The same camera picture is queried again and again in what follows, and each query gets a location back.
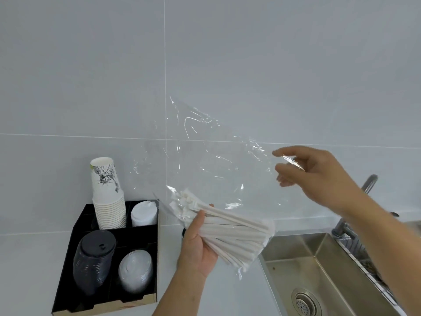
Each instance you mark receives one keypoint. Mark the person's left forearm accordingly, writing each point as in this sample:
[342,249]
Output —
[181,296]

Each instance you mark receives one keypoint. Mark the stainless steel sink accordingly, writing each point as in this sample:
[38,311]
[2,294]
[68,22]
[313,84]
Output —
[329,269]

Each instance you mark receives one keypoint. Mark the person's right hand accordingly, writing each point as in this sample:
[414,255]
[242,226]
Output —
[324,177]

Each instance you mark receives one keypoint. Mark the clear plastic bag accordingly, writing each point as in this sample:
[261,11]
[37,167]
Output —
[204,154]

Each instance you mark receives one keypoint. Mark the metal sink drain rack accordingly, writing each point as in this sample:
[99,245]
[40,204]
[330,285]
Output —
[365,263]

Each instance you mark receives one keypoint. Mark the stack of black cup lids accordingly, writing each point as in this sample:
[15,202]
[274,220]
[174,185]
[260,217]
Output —
[93,259]

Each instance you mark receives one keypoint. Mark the stack of printed paper cups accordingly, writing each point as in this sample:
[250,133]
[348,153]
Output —
[108,200]

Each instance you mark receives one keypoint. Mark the person's left hand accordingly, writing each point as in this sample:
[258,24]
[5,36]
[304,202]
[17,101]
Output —
[194,253]

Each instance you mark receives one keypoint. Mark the person's left thumb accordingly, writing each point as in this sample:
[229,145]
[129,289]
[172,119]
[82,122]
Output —
[196,223]

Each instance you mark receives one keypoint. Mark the bundle of white straws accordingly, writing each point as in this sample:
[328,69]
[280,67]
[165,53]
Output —
[236,232]

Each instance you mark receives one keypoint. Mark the black cardboard organizer box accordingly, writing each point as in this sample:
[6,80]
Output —
[67,276]

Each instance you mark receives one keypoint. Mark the stack of white cup lids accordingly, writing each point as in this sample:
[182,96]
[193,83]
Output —
[144,213]

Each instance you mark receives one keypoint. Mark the person's right thumb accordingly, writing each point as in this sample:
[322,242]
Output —
[291,151]

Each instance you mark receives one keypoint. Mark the grey metal faucet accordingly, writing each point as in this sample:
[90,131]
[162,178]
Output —
[343,228]

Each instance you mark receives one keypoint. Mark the metal sink drain strainer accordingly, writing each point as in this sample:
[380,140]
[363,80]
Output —
[306,304]

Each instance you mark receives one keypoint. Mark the stack of clear cup lids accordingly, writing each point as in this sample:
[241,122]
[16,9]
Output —
[135,273]

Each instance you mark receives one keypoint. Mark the person's right forearm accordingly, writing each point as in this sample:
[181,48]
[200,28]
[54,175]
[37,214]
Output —
[384,240]

